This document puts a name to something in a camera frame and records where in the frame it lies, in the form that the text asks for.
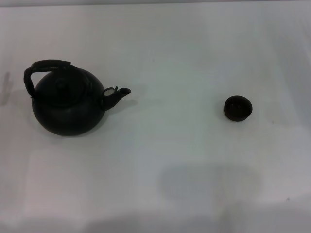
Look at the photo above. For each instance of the small dark brown teacup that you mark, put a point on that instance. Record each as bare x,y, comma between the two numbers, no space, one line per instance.
238,108

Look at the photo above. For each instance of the black round teapot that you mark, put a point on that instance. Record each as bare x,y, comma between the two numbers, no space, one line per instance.
68,116

